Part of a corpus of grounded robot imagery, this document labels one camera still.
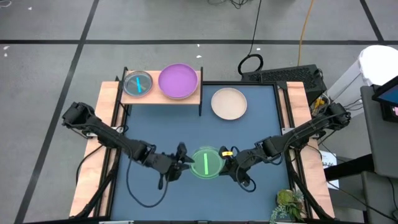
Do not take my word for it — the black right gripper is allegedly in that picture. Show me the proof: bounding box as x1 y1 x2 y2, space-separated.
220 146 262 187

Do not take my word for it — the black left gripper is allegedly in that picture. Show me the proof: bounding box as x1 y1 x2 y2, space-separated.
149 142 195 183

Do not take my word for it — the green transparent plate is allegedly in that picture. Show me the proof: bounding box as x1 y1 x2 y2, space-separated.
189 146 225 180

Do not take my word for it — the beige plate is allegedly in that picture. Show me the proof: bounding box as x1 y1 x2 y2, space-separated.
210 87 248 121

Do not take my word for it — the purple plate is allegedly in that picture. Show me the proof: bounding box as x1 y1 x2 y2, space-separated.
157 63 199 100

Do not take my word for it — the cyan transparent plate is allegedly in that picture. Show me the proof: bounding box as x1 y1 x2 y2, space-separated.
123 70 154 98

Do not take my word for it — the green plant sprig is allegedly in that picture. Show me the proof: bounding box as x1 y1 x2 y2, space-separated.
269 189 308 224

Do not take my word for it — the wooden side board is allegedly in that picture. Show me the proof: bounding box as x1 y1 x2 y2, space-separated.
278 81 336 218
68 81 125 218

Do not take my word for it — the white paper sheet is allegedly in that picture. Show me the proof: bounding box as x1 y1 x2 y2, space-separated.
319 151 340 190

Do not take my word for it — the grey cabinet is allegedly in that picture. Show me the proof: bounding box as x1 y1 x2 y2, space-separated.
360 84 398 224

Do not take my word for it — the black tablet screen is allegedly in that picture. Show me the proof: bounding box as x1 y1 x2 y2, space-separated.
371 75 398 124

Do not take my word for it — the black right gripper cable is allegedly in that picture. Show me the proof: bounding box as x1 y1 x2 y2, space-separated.
235 167 257 193

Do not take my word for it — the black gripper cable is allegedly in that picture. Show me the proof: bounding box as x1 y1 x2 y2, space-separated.
235 167 257 193
125 149 170 208

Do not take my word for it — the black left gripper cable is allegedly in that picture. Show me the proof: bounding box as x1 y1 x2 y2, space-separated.
125 149 170 208

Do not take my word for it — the black diagonal frame strut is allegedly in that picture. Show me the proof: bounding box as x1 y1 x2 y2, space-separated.
284 149 335 222
73 146 122 218

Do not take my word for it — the yellow cable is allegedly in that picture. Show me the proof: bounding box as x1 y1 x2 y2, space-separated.
297 0 317 67

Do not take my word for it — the black floor cable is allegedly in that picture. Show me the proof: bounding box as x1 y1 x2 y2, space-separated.
238 0 264 75

